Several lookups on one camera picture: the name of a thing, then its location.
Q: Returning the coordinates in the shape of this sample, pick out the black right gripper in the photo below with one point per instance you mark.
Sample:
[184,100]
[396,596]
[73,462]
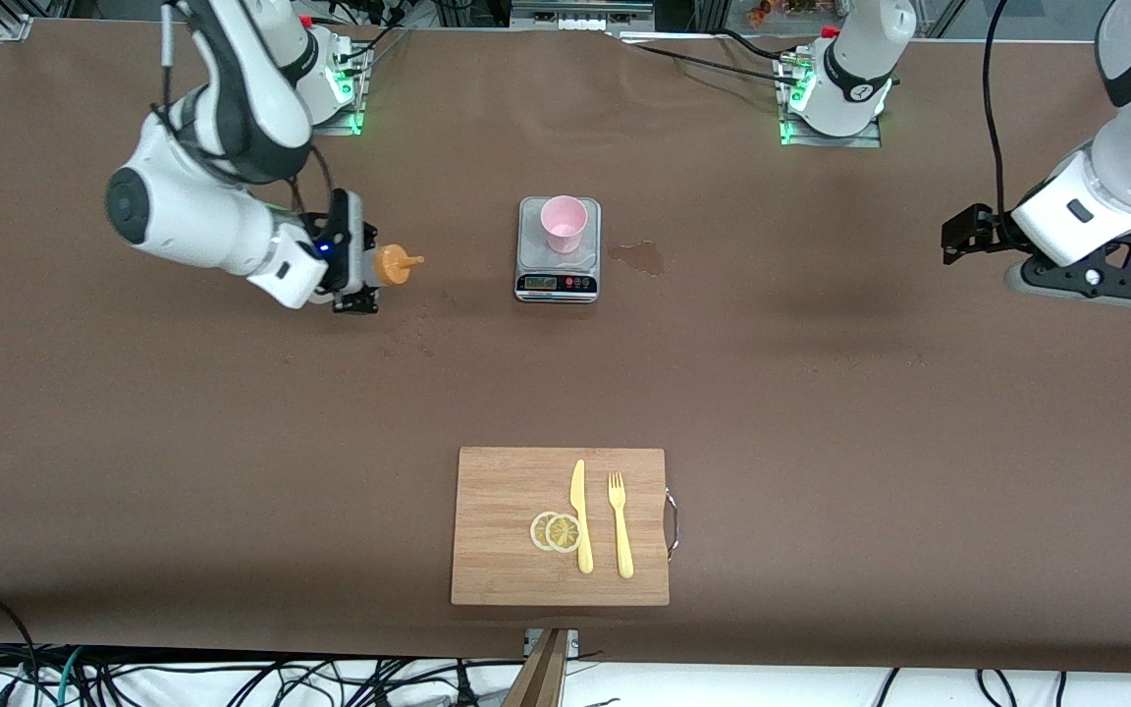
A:
[342,257]

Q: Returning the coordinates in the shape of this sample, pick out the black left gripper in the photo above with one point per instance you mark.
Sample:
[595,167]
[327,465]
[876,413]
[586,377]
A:
[984,229]

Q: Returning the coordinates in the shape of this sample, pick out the sauce bottle with orange cap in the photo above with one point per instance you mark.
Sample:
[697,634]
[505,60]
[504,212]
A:
[391,265]

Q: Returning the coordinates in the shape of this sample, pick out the pink plastic cup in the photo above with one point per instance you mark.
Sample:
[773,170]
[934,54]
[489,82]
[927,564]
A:
[564,221]

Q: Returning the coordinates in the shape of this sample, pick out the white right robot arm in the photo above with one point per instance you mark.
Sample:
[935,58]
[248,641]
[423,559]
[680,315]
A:
[183,211]

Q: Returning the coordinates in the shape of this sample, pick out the steel kitchen scale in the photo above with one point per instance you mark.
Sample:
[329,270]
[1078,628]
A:
[558,285]

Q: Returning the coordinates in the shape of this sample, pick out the bamboo cutting board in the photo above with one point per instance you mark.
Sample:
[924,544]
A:
[497,511]

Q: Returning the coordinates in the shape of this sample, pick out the lemon slice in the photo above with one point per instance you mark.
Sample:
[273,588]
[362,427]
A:
[563,533]
[537,531]

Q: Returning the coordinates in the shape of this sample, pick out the yellow plastic knife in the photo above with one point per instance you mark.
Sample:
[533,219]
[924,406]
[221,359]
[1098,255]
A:
[578,501]

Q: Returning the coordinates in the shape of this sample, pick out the white power strip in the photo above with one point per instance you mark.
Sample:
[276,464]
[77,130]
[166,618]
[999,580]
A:
[580,22]

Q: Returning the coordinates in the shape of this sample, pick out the yellow plastic fork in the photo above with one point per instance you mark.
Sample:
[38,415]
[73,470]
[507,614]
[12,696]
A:
[623,540]

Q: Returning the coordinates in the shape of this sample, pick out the wooden beam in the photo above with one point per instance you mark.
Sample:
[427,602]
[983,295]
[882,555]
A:
[541,678]

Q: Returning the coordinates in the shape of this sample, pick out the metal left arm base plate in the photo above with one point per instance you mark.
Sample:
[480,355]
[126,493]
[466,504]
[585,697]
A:
[865,139]

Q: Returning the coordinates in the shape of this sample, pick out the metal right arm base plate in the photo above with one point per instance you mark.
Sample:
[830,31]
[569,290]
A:
[340,126]

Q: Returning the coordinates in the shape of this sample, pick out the aluminium frame corner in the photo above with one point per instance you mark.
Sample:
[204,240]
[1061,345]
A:
[14,27]

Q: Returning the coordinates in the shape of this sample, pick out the metal table bracket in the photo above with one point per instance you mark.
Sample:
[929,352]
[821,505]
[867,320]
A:
[573,643]

